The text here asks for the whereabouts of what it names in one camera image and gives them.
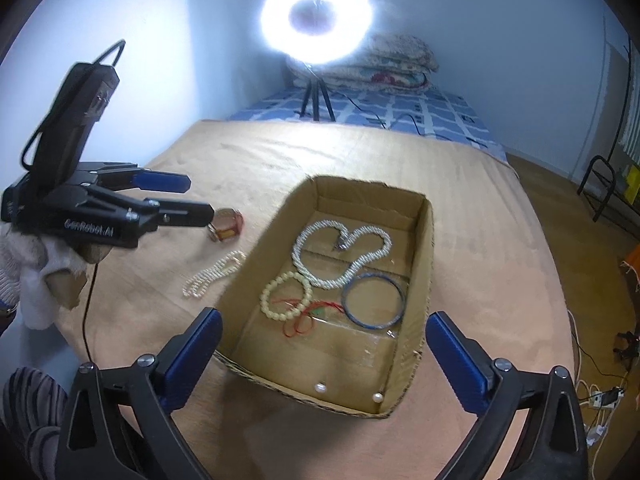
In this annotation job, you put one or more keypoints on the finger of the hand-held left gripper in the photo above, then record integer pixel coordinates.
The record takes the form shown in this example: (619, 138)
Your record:
(190, 214)
(165, 181)

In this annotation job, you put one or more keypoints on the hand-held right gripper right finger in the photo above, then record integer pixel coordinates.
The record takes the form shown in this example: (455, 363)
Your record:
(457, 360)

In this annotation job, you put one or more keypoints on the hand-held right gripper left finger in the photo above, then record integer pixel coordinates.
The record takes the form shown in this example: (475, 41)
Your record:
(195, 355)

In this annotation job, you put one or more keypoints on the brown wristwatch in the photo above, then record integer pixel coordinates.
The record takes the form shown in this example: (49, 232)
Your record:
(225, 225)

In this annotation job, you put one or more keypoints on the cardboard box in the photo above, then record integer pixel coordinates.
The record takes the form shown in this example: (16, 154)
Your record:
(250, 320)

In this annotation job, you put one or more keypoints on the dark bangle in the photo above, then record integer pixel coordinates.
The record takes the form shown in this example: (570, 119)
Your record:
(350, 315)

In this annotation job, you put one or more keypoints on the thin pearl strand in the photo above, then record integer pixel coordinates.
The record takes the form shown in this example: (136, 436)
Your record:
(210, 275)

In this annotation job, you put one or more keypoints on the tan blanket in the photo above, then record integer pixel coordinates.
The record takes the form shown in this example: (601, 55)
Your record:
(475, 260)

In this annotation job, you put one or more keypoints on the black tripod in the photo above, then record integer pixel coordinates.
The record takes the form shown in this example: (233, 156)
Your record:
(315, 95)

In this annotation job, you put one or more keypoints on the person's striped trousers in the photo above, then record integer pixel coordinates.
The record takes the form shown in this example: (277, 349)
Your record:
(30, 420)

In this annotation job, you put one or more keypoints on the orange cloth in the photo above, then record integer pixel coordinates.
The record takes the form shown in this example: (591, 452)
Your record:
(632, 272)

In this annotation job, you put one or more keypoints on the black metal clothes rack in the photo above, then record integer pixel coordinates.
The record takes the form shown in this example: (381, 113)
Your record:
(595, 185)

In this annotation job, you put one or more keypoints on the blue patterned bed sheet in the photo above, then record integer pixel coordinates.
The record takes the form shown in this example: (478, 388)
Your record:
(435, 115)

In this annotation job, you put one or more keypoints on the folded floral quilt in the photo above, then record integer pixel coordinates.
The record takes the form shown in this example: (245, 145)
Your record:
(395, 60)

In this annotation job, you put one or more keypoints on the white striped towel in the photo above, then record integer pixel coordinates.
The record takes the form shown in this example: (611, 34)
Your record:
(632, 130)

